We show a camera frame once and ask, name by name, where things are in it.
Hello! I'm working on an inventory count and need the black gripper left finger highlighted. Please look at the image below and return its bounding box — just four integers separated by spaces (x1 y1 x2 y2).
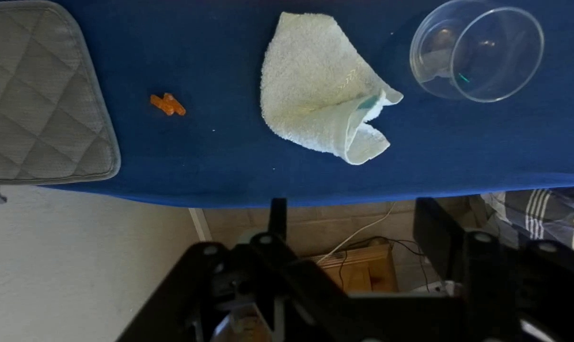
116 197 365 342

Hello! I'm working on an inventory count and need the grey quilted pad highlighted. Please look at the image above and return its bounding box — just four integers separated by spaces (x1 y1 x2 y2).
0 0 121 185

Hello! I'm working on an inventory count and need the blue ironing board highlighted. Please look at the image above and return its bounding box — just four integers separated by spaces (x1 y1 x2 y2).
59 0 574 208

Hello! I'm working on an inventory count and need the small orange object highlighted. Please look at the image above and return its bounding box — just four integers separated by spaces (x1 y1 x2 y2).
150 94 186 117

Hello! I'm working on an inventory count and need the clear glass cup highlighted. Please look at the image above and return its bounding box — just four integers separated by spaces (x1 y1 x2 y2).
408 0 545 105

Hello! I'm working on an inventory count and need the wooden nightstand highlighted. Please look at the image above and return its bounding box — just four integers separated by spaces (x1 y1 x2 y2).
317 244 397 294

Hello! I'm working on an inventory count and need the white power cable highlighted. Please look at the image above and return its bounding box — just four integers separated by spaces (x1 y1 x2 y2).
313 212 397 265

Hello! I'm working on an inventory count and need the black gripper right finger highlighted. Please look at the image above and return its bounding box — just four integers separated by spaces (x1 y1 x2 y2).
414 197 574 342

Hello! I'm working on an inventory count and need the bed with plaid bedding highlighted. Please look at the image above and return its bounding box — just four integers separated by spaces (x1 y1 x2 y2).
481 189 574 250

